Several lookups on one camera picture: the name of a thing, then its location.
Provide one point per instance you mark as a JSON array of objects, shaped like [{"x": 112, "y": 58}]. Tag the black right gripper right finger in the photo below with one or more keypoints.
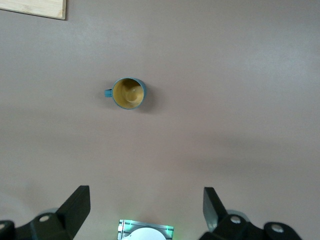
[{"x": 225, "y": 225}]

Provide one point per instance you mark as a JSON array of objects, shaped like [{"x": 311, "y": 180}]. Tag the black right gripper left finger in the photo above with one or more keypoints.
[{"x": 67, "y": 220}]

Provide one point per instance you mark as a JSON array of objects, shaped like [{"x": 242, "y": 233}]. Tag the teal cup yellow inside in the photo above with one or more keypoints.
[{"x": 128, "y": 93}]

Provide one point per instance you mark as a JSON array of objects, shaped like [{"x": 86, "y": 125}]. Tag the bamboo cutting board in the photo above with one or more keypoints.
[{"x": 32, "y": 6}]

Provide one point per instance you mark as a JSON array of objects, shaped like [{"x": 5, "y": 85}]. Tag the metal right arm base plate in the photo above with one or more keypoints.
[{"x": 123, "y": 226}]

